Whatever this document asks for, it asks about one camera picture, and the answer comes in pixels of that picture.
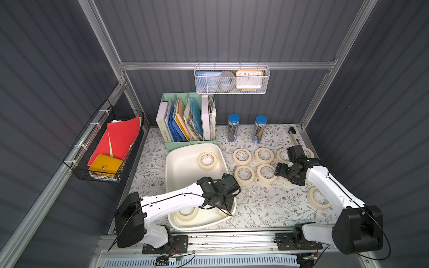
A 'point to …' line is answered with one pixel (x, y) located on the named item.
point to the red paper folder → (117, 139)
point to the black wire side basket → (79, 156)
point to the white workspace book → (160, 119)
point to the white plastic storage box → (186, 164)
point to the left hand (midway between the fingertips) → (226, 202)
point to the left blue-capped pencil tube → (233, 120)
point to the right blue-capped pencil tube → (260, 124)
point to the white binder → (205, 117)
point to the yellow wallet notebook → (106, 163)
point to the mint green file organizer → (189, 118)
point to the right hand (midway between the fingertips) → (288, 175)
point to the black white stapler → (292, 133)
